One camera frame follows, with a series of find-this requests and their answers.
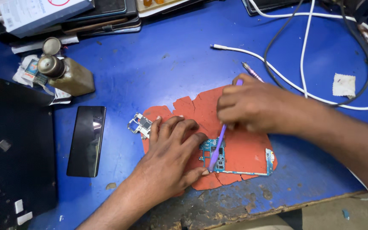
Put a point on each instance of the person's left hand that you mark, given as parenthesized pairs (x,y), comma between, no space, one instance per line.
(168,159)

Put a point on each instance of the person's right hand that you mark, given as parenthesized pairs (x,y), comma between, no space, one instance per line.
(257,105)

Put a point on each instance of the person's right fingers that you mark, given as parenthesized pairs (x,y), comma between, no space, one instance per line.
(230,103)

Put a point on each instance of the purple plastic brush tool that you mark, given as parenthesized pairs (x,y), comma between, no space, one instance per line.
(217,148)

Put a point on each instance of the blue phone circuit board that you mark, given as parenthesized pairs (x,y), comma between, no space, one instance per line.
(219,159)

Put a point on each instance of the pink metal screwdriver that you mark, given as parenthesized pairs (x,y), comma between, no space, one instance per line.
(251,71)

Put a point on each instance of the cracked orange silicone mat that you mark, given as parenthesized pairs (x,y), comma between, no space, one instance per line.
(244,150)

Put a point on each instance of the black flat device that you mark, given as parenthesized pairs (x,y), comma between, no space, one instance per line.
(267,6)

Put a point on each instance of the small white cloth piece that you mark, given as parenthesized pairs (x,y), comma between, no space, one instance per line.
(343,85)

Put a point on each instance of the tray with orange pieces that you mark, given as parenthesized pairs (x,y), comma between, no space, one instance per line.
(158,5)

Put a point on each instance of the black smartphone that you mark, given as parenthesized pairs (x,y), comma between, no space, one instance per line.
(86,142)

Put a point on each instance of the stack of dark phones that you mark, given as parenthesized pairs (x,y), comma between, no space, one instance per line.
(107,17)

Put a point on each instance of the small blue scrap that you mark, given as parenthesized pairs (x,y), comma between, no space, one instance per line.
(345,214)

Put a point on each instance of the olive bottle with metal cap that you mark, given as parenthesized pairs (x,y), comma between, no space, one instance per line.
(72,80)

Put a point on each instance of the round metal lid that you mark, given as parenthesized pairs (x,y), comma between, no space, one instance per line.
(51,46)

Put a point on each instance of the white paper strip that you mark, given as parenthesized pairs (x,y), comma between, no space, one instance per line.
(37,46)

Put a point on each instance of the crumpled paper wrappers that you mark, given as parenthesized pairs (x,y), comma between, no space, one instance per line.
(27,75)

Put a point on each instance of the white cardboard box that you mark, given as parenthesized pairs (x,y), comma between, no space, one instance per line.
(40,12)

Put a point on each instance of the black tray with metal bits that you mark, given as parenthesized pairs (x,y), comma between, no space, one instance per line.
(14,140)

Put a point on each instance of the silver metal shield frame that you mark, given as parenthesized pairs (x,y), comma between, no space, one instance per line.
(141,124)

